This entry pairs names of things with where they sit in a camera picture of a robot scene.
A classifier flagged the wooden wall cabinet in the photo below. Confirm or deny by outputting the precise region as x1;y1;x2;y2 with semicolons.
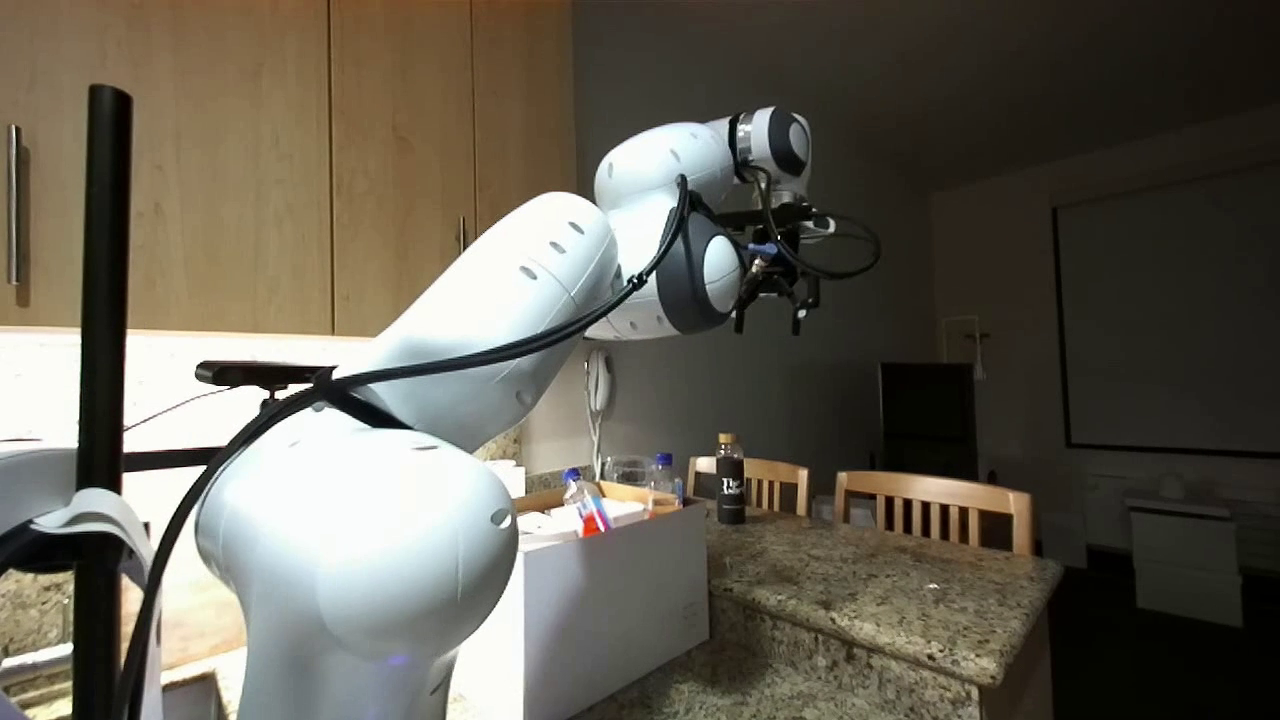
0;0;580;335

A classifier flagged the white cardboard box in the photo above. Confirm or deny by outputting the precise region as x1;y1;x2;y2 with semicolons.
442;475;711;720

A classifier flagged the white radiator box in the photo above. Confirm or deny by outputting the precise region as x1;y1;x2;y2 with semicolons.
1125;493;1249;634

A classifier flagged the grey clamp bracket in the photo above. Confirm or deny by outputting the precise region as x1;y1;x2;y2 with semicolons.
24;485;156;575

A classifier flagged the metal cabinet handle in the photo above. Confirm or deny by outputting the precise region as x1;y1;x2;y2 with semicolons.
2;119;32;291

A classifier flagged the black stand pole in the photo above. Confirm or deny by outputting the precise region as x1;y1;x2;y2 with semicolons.
71;76;335;720

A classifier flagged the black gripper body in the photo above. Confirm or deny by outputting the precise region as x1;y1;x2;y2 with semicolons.
734;197;826;291

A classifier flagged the black screen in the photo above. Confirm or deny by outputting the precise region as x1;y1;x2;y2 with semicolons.
875;356;979;485

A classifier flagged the dark projection screen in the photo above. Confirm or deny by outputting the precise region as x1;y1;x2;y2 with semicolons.
1053;163;1280;459

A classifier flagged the dark glass bottle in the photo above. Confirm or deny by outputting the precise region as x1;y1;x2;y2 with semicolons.
711;429;749;530

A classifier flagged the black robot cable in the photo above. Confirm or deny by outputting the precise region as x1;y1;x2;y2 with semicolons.
117;177;884;720

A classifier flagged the clear glass bowl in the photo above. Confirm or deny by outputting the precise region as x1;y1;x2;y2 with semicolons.
595;454;655;495

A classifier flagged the wooden slatted chair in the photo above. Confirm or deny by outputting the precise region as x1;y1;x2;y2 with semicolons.
833;468;1035;557
685;454;813;522

